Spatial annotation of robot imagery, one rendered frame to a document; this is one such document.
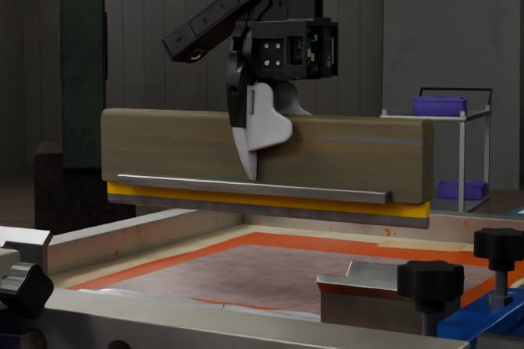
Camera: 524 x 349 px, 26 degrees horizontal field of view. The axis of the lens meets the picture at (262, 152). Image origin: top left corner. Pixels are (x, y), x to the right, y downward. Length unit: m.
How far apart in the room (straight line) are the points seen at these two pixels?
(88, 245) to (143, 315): 0.61
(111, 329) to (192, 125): 0.45
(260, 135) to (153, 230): 0.39
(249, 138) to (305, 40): 0.11
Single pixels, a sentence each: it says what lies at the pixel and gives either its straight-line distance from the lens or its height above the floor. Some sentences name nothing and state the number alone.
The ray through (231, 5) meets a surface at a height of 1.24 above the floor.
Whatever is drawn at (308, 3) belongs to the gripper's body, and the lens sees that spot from 1.06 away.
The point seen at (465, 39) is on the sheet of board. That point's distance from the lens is 9.98.
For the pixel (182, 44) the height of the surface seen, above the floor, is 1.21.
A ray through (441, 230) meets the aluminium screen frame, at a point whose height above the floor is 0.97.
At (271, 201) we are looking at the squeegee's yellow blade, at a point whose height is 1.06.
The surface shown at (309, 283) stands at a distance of 1.22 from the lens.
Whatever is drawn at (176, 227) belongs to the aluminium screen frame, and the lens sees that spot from 1.47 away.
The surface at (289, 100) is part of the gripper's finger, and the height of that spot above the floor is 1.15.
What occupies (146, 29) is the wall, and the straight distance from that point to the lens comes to 10.60.
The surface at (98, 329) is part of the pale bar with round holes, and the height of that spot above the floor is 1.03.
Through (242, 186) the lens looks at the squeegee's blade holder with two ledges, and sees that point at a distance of 1.09.
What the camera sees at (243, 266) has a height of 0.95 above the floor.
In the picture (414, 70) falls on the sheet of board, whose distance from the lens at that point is 9.93.
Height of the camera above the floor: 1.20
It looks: 5 degrees down
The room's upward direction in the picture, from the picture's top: straight up
